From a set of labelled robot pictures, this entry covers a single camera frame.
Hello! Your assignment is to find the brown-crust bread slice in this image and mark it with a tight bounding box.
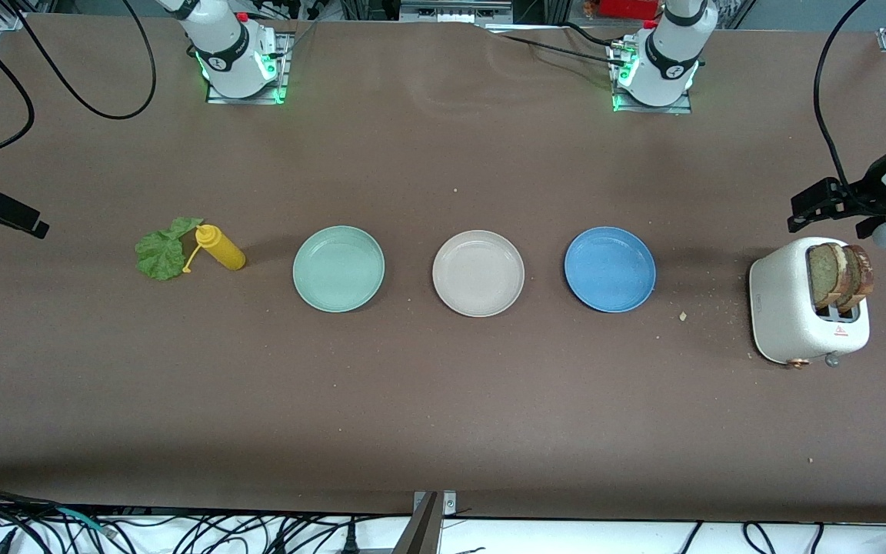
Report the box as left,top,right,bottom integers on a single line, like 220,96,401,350
835,245,875,312
806,242,849,310

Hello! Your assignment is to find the green lettuce leaf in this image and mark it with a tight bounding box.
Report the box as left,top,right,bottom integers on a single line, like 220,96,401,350
135,216,205,282

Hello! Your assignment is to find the yellow mustard squeeze bottle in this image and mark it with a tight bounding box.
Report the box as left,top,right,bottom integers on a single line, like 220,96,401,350
182,224,247,275

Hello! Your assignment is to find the blue round plate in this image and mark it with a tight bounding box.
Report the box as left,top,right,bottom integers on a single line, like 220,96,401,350
564,226,657,314

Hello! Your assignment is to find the mint green round plate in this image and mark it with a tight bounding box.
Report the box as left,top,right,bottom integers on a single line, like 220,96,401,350
292,225,386,314

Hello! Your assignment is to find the beige round plate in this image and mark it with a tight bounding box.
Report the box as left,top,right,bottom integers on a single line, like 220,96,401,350
432,229,526,319

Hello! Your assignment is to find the white two-slot toaster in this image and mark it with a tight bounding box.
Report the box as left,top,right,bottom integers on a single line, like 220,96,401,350
748,236,871,369

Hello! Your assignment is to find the red box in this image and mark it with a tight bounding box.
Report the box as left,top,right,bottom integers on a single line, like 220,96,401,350
601,0,659,20

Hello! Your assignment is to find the brown table cover mat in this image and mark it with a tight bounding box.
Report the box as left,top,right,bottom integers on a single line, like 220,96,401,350
0,14,886,526

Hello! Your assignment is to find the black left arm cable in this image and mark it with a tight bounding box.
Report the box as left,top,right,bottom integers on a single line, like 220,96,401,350
812,0,871,193

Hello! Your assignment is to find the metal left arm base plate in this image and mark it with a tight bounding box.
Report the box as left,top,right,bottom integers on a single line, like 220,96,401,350
611,38,694,115

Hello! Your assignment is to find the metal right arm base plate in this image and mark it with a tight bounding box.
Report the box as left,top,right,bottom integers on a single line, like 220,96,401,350
205,31,291,105

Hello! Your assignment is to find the teal cable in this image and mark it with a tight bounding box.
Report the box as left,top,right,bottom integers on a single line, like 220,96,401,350
51,506,117,537

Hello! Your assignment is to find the black base power cable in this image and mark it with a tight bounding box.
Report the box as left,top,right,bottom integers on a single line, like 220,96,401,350
489,22,625,68

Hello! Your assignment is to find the aluminium profile bracket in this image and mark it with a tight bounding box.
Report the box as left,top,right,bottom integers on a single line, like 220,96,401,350
393,490,459,554

